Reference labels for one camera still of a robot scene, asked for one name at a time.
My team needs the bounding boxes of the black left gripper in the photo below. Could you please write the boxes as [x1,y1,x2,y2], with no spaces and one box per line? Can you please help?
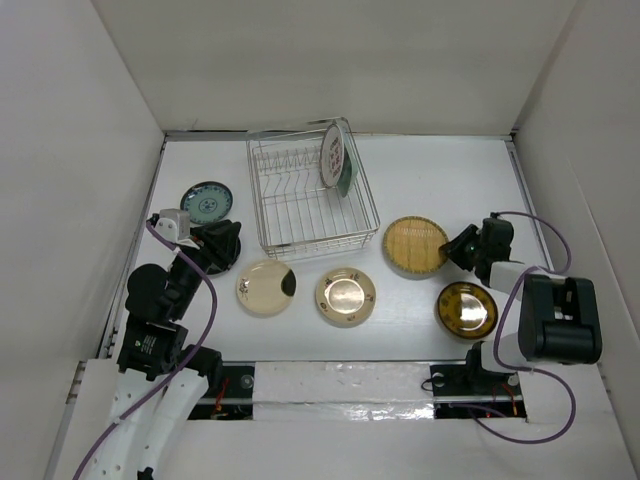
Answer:
[169,217,240,318]

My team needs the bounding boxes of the black round plate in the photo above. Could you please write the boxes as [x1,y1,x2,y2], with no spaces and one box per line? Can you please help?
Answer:
[205,222,241,275]

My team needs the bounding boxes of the round woven bamboo plate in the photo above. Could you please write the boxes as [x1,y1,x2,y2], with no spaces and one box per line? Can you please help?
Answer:
[382,216,449,278]

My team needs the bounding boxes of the cream plate black patch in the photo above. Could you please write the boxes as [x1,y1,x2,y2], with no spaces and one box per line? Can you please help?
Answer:
[235,259,297,317]

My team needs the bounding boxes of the yellow brown patterned plate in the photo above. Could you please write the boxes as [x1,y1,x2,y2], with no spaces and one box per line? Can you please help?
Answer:
[435,282,499,341]

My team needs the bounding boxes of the cream floral round plate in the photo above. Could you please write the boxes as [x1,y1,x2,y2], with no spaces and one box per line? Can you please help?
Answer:
[314,267,377,328]

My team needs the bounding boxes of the white plate red characters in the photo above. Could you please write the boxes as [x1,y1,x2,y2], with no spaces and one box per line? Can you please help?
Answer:
[319,122,346,188]

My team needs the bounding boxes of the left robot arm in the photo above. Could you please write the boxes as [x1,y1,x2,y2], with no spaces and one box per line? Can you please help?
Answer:
[73,210,241,479]

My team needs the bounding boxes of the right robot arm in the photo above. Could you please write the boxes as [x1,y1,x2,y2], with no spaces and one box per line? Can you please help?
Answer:
[439,212,603,393]

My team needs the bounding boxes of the blue patterned round plate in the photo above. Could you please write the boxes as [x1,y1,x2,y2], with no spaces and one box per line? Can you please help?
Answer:
[180,181,233,225]

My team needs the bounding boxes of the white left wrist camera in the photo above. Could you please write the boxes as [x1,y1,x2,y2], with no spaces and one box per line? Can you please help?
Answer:
[152,209,192,245]

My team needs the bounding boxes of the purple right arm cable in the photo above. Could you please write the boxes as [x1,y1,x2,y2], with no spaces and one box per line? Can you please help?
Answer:
[469,211,577,444]

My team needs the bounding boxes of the metal wire dish rack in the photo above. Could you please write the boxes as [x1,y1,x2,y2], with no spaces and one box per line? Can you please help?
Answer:
[246,117,380,259]

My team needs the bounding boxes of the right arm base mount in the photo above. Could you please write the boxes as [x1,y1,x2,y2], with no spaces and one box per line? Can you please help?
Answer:
[422,363,527,419]

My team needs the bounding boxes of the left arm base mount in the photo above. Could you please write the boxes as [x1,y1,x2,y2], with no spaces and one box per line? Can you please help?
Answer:
[188,362,255,421]

